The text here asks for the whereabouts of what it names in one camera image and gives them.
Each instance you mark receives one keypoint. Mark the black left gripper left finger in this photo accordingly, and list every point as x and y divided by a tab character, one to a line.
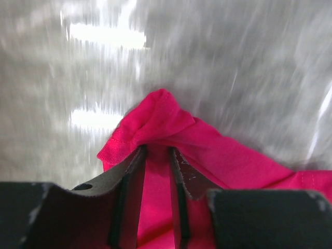
103	212

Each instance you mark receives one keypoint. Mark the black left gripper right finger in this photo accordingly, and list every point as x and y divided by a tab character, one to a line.
207	216

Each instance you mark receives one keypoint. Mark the magenta t shirt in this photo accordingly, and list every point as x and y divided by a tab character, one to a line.
160	123

